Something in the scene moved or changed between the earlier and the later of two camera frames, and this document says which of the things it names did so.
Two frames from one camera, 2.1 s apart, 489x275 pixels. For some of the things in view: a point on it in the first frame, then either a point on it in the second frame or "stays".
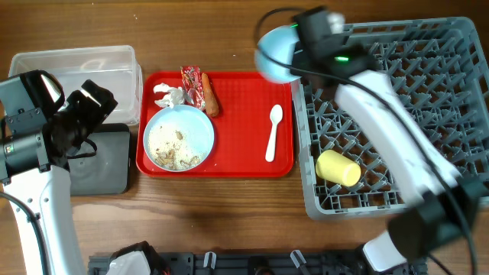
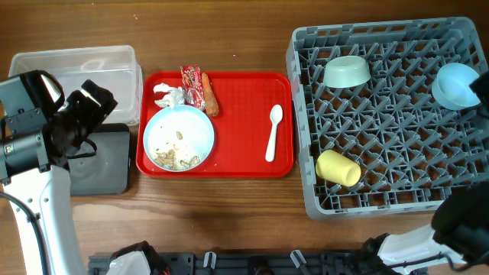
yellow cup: x=338 y=168 stays
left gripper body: x=83 y=115 stays
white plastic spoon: x=276 y=115 stays
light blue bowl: x=277 y=43 -> x=451 y=87
